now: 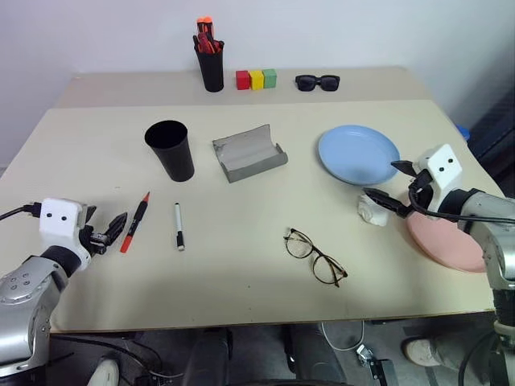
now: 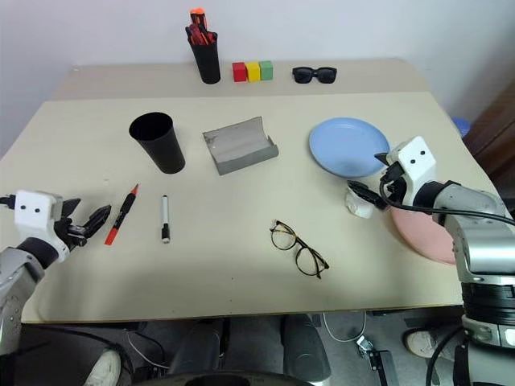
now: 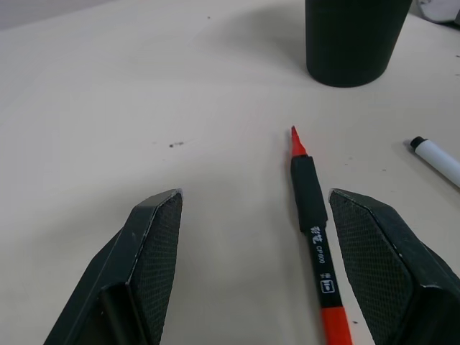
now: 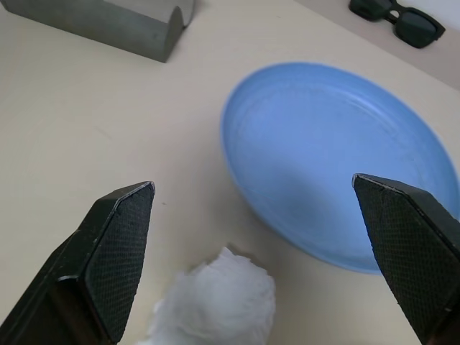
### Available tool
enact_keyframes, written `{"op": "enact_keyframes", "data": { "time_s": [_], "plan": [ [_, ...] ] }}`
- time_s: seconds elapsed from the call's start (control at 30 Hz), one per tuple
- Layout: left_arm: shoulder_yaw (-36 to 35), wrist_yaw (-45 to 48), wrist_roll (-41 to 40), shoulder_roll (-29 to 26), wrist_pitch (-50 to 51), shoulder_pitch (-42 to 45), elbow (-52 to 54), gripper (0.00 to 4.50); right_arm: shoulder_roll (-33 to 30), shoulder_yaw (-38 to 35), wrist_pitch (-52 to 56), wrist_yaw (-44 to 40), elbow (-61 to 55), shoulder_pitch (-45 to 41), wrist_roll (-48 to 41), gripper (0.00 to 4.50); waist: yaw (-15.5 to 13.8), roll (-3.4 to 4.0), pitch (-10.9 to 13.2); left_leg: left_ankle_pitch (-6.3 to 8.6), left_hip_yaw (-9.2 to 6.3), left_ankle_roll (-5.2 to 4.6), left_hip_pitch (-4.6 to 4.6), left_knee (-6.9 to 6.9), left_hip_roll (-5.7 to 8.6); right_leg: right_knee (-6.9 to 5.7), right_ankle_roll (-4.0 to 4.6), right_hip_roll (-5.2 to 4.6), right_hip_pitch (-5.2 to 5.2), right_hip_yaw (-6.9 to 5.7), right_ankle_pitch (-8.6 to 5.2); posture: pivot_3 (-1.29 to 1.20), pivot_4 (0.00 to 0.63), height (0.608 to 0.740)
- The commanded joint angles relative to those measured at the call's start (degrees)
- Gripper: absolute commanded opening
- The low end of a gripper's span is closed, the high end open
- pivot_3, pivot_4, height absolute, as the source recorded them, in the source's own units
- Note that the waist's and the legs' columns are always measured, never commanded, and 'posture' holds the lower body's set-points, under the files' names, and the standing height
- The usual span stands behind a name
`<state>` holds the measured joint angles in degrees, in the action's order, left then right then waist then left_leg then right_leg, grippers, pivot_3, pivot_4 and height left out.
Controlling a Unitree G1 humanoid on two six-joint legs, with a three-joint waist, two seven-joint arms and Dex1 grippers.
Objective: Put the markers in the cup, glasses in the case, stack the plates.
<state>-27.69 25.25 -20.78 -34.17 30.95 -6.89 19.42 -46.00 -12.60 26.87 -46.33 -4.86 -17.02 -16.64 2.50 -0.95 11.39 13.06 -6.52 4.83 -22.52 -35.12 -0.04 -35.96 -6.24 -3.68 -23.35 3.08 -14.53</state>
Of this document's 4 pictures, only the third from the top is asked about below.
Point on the black cylindrical pen holder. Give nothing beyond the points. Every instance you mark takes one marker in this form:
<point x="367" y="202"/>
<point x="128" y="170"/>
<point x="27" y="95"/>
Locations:
<point x="354" y="39"/>

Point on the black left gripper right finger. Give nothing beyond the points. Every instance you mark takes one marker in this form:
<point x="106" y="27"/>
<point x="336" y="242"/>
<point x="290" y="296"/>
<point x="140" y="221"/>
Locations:
<point x="388" y="266"/>

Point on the white object with dark edge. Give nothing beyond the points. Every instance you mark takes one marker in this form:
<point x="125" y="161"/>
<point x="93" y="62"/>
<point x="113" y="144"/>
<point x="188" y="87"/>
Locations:
<point x="442" y="9"/>

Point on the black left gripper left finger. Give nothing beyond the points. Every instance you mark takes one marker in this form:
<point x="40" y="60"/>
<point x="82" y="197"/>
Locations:
<point x="143" y="266"/>

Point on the red and black pencil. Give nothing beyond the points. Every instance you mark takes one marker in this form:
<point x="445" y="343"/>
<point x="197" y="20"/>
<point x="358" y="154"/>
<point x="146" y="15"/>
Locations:
<point x="316" y="230"/>

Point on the white marker with black cap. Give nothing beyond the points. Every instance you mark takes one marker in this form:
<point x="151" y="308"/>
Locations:
<point x="436" y="156"/>

